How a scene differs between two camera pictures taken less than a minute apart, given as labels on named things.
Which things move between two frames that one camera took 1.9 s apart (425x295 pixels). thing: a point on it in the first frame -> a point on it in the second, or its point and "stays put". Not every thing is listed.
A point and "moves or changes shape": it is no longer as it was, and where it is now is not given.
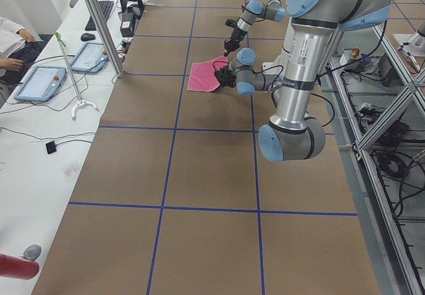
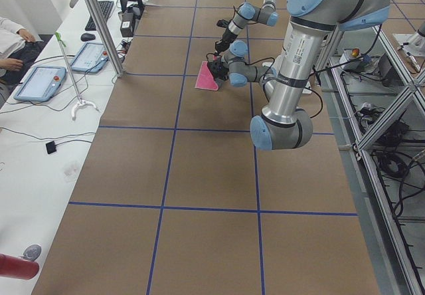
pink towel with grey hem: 202,77 moves or changes shape
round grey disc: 32,252 stays put
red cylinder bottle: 15,267 stays put
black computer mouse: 87,36 stays put
